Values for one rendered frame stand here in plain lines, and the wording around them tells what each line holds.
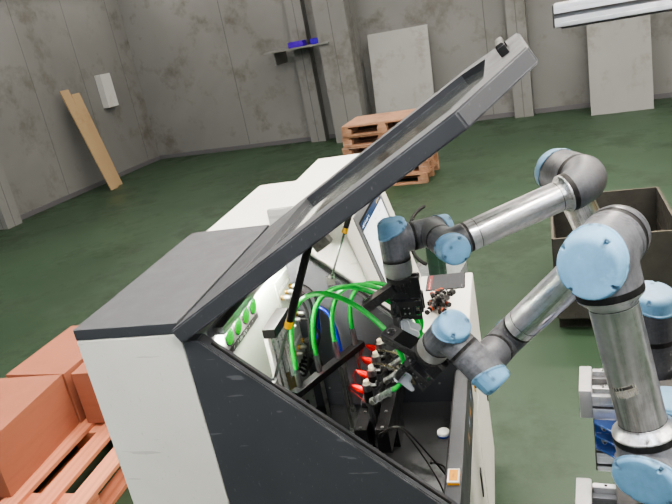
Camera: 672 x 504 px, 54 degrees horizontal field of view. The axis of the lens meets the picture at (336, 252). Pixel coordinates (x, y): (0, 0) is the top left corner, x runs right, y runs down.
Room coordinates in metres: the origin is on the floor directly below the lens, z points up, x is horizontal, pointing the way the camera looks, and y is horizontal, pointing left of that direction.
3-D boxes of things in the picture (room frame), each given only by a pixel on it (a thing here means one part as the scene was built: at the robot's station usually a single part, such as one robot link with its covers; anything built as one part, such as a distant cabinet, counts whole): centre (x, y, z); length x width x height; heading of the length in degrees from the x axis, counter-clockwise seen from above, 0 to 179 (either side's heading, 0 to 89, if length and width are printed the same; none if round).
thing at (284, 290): (1.95, 0.17, 1.20); 0.13 x 0.03 x 0.31; 164
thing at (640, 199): (3.93, -1.75, 0.32); 0.92 x 0.76 x 0.64; 163
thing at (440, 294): (2.31, -0.36, 1.01); 0.23 x 0.11 x 0.06; 164
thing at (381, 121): (8.43, -0.96, 0.41); 1.10 x 0.75 x 0.82; 66
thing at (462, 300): (2.28, -0.35, 0.96); 0.70 x 0.22 x 0.03; 164
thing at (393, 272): (1.59, -0.15, 1.45); 0.08 x 0.08 x 0.05
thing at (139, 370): (2.11, 0.33, 0.75); 1.40 x 0.28 x 1.50; 164
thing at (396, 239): (1.59, -0.15, 1.53); 0.09 x 0.08 x 0.11; 99
